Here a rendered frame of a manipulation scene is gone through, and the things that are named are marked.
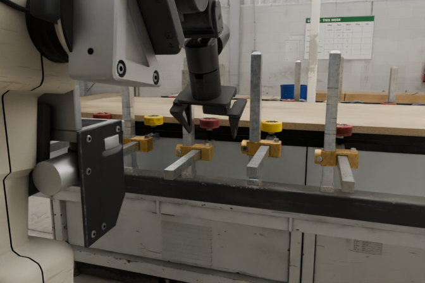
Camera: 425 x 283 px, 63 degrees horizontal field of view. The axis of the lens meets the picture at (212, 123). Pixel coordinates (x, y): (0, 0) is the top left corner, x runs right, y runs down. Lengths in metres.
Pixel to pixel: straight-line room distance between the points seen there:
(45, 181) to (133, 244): 1.43
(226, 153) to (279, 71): 6.96
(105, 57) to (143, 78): 0.05
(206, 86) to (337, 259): 1.18
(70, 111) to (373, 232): 1.09
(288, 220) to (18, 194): 1.00
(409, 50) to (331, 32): 1.62
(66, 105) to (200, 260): 1.37
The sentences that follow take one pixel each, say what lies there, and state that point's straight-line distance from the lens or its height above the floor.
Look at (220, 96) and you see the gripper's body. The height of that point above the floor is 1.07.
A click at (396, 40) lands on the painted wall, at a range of 8.49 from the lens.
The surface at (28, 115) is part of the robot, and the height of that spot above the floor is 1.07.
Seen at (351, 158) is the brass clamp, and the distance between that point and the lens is 1.21.
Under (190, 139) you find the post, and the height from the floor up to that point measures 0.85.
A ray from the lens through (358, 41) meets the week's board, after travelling 8.36.
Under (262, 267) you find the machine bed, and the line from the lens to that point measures 1.70.
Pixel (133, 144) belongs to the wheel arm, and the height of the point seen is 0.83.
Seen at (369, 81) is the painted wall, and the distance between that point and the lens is 8.41.
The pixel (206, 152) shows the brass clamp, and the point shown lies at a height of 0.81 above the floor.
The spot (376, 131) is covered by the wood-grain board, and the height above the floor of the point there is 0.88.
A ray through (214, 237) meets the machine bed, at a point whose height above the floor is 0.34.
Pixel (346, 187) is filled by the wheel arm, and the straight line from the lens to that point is 0.97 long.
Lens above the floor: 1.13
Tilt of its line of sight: 10 degrees down
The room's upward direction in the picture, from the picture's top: straight up
